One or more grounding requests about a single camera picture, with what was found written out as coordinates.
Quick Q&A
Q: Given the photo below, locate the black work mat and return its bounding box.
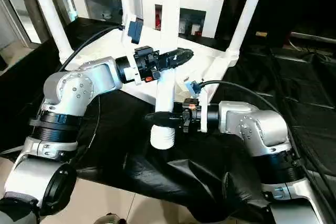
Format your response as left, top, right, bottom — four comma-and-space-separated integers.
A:
0, 16, 336, 224

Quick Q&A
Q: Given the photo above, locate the grey curtain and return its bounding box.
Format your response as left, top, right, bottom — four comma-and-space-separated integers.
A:
15, 0, 54, 44

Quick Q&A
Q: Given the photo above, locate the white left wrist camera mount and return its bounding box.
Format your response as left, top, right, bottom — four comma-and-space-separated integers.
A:
120, 13, 144, 86

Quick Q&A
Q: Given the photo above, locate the white plastic table top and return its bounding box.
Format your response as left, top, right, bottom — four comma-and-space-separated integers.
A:
58, 25, 242, 110

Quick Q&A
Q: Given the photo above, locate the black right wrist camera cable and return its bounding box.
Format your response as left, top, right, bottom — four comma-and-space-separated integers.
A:
201, 78, 336, 224

